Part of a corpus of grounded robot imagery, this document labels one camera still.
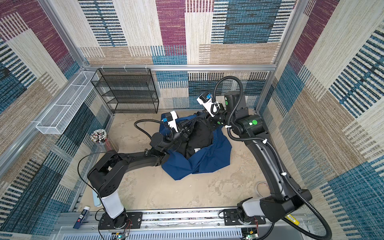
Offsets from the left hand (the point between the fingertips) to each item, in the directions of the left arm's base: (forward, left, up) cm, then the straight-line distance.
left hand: (196, 118), depth 70 cm
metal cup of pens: (+2, +52, -17) cm, 55 cm away
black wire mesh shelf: (+42, +48, -17) cm, 66 cm away
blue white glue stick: (-34, +56, -33) cm, 73 cm away
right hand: (-2, -3, +3) cm, 4 cm away
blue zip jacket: (-3, -6, -23) cm, 24 cm away
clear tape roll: (-22, -35, -33) cm, 53 cm away
